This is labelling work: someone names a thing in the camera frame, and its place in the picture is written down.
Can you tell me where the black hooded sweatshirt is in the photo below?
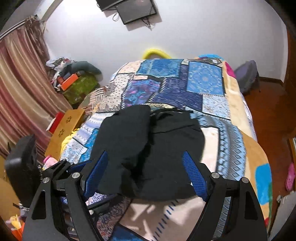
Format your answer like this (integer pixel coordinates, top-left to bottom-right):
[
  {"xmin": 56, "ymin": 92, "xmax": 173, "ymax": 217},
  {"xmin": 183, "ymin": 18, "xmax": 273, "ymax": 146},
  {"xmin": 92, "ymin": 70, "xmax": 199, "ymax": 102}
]
[{"xmin": 90, "ymin": 105, "xmax": 205, "ymax": 201}]

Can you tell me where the red book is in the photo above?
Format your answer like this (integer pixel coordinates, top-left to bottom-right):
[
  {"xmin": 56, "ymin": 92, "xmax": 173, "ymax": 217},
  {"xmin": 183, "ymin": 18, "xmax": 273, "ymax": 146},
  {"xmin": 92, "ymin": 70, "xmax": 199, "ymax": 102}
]
[{"xmin": 46, "ymin": 112, "xmax": 64, "ymax": 134}]

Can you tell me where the wooden folding lap table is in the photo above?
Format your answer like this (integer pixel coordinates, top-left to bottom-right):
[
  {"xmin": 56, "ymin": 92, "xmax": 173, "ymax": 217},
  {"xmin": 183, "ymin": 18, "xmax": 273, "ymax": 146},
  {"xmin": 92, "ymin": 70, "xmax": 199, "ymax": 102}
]
[{"xmin": 44, "ymin": 109, "xmax": 85, "ymax": 160}]

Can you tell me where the red striped curtain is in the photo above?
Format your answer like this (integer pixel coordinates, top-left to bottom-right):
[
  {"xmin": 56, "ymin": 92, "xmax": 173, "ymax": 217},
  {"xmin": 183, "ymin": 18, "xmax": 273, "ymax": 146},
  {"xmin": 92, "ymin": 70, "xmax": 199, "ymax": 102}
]
[{"xmin": 1, "ymin": 16, "xmax": 72, "ymax": 161}]

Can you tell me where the pink croc sandal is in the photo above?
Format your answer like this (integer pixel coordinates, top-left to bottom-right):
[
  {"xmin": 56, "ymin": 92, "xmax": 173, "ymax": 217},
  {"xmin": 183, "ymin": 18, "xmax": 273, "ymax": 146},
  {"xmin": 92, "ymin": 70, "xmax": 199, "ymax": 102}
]
[{"xmin": 285, "ymin": 163, "xmax": 295, "ymax": 191}]

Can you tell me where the orange box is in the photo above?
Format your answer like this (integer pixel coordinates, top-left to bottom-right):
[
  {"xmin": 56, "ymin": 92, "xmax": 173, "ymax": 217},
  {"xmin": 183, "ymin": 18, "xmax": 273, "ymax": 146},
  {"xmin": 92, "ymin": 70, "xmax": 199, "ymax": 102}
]
[{"xmin": 61, "ymin": 73, "xmax": 79, "ymax": 91}]

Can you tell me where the patchwork patterned bed quilt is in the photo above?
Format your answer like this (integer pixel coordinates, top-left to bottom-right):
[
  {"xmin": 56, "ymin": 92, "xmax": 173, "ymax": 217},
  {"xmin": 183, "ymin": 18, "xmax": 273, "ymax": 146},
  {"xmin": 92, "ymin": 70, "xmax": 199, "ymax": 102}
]
[{"xmin": 61, "ymin": 57, "xmax": 272, "ymax": 240}]

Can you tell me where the purple grey backpack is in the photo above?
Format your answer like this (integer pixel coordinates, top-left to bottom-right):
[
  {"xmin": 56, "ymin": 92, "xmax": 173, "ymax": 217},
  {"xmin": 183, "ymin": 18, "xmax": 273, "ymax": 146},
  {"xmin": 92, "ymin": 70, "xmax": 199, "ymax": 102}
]
[{"xmin": 234, "ymin": 60, "xmax": 259, "ymax": 94}]

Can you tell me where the brown wooden door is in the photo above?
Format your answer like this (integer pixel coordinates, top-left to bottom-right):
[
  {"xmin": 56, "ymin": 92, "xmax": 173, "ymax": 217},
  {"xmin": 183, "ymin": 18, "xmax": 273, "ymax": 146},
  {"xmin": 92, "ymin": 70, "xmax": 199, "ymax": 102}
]
[{"xmin": 284, "ymin": 27, "xmax": 296, "ymax": 102}]

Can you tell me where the wall-mounted black monitor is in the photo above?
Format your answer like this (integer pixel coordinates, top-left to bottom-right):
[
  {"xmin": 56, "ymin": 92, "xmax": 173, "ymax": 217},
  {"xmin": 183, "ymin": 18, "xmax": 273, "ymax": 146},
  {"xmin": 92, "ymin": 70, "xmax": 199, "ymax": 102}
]
[{"xmin": 115, "ymin": 0, "xmax": 157, "ymax": 25}]

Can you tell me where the black upper wall screen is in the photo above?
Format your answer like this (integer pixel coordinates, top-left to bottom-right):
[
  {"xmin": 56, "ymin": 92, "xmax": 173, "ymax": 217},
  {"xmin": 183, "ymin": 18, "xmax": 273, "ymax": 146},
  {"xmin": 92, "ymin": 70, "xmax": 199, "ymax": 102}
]
[{"xmin": 96, "ymin": 0, "xmax": 124, "ymax": 11}]

